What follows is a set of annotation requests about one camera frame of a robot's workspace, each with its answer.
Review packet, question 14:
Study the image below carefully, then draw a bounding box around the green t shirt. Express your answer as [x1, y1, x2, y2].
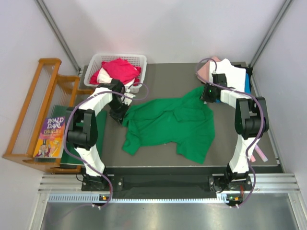
[122, 87, 215, 164]

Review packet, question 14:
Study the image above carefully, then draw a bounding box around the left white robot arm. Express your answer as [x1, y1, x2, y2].
[64, 80, 129, 190]

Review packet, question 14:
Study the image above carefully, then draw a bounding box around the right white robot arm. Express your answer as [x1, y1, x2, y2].
[201, 71, 269, 190]

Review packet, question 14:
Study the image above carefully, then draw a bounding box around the folded pink t shirt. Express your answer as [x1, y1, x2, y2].
[196, 56, 220, 84]

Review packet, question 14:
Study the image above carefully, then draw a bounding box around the folded white t shirt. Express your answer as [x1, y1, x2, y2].
[216, 58, 246, 92]

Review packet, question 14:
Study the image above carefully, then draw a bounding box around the white shirt in basket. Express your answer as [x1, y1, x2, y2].
[96, 68, 113, 84]

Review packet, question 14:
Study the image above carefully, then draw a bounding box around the folded blue t shirt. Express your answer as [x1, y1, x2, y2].
[215, 72, 251, 108]

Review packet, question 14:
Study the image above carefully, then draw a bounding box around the crimson red t shirt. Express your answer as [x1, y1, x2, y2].
[90, 58, 142, 86]

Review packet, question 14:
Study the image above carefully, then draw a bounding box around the white plastic laundry basket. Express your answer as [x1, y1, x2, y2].
[84, 54, 147, 93]

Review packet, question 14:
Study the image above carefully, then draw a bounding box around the green folding board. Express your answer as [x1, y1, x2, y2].
[50, 104, 107, 166]

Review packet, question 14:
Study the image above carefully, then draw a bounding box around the wooden book rack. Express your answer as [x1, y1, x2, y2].
[3, 58, 93, 174]

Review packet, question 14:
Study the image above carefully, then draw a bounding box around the Roald Dahl book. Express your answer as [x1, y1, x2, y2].
[33, 116, 65, 159]

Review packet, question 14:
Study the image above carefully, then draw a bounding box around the pink marker pen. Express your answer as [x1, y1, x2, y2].
[249, 145, 268, 162]

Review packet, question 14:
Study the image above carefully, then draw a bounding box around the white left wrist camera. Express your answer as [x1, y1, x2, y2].
[124, 85, 139, 98]

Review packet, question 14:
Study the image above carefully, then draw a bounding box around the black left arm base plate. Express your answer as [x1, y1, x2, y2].
[81, 174, 123, 192]

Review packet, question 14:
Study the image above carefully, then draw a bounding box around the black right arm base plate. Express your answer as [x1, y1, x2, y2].
[208, 174, 252, 193]

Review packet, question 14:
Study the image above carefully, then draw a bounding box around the grey slotted cable duct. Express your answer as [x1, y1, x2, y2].
[48, 193, 240, 204]

